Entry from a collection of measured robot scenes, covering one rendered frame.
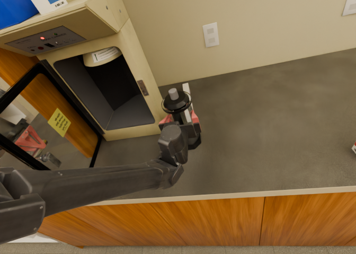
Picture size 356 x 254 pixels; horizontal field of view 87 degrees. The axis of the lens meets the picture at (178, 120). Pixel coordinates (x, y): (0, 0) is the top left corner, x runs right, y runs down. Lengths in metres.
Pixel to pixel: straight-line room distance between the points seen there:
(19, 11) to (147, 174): 0.50
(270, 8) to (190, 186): 0.86
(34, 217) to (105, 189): 0.12
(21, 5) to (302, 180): 0.90
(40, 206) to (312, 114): 0.87
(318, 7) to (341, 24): 0.16
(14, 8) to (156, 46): 0.65
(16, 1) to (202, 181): 0.72
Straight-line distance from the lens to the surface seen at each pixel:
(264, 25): 1.12
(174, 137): 0.50
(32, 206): 0.29
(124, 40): 0.65
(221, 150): 0.76
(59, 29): 0.61
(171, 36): 1.08
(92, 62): 0.75
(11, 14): 0.64
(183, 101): 0.62
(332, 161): 0.78
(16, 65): 0.83
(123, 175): 0.40
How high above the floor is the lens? 1.56
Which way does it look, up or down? 42 degrees down
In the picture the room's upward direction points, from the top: 21 degrees counter-clockwise
